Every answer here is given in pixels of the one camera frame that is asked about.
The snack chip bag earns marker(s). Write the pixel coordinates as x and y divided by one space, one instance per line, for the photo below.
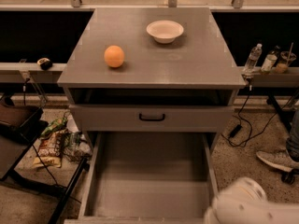
50 149

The grey drawer cabinet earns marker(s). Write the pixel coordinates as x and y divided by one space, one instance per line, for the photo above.
195 69

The plastic cup with straw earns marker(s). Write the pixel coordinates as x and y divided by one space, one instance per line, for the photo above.
286 58

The clear plastic water bottle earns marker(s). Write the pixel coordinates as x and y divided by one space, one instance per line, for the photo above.
253 58

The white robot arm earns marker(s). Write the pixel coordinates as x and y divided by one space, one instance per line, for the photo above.
245 202

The green snack bag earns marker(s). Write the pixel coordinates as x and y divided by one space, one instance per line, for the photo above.
55 126

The grey top drawer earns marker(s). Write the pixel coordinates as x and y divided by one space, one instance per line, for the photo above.
151 118

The grey sneaker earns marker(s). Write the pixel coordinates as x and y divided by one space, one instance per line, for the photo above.
280 160

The grey drawer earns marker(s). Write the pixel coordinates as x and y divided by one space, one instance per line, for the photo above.
148 178
151 118

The small labelled bottle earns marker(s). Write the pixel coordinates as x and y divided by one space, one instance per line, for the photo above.
270 60

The white bowl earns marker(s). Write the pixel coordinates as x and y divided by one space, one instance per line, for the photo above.
165 32

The black stand with tray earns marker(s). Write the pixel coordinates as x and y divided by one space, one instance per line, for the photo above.
20 128

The black yellow tape measure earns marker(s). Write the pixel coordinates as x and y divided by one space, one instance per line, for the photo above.
45 63

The orange fruit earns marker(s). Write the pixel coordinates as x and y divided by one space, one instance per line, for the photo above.
114 56

